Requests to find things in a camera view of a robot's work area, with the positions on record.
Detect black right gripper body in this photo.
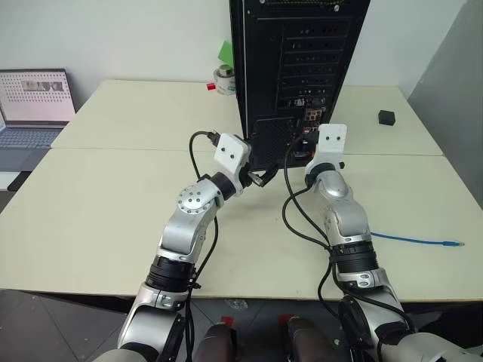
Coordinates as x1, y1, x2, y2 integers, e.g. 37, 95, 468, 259
292, 132, 320, 161

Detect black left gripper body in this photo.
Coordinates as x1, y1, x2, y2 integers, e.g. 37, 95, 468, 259
241, 161, 265, 189

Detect black computer tower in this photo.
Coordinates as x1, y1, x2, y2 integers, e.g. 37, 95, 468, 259
229, 0, 371, 171

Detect white round container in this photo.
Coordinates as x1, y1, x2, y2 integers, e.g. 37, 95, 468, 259
213, 73, 237, 96

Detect green paper sheet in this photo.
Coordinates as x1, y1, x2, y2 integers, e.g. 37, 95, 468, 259
217, 39, 235, 69

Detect grey partition panel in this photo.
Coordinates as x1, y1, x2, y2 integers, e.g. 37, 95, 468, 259
405, 0, 483, 213

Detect dark rounded shape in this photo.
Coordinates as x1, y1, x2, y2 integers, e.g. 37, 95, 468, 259
196, 324, 238, 362

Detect grey laptop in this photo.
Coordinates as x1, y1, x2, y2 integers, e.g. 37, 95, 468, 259
0, 68, 78, 171

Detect grey robot torso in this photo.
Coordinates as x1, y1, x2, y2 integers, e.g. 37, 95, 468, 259
92, 331, 483, 362

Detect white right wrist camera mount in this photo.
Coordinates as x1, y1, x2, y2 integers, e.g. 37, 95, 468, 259
315, 123, 348, 167

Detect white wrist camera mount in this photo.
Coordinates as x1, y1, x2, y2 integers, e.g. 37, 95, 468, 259
315, 123, 348, 167
214, 132, 253, 198

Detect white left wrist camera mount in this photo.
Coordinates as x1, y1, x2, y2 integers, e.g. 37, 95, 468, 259
214, 132, 253, 198

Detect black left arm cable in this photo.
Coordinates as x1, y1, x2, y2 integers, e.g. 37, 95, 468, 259
180, 130, 222, 362

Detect blue ethernet cable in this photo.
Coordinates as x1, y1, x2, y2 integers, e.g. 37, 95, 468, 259
370, 232, 466, 247

